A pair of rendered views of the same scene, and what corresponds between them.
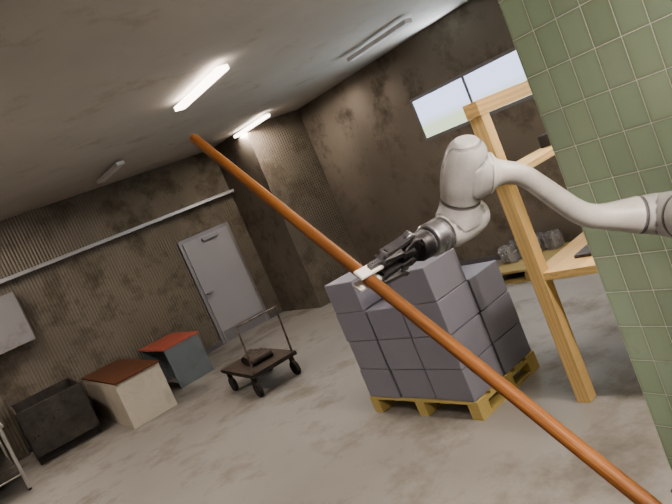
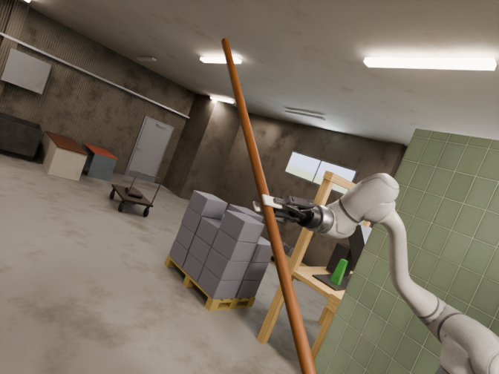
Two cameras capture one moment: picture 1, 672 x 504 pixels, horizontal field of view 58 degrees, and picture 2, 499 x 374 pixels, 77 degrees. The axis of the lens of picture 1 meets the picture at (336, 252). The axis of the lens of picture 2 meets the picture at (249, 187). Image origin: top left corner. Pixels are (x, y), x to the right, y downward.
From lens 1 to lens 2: 59 cm
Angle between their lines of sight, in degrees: 9
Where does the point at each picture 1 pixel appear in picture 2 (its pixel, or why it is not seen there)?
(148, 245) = (131, 105)
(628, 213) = (425, 301)
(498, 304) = (260, 265)
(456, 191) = (358, 204)
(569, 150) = (382, 233)
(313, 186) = (222, 147)
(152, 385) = (75, 162)
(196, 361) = (105, 171)
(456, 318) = (238, 256)
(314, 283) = (186, 185)
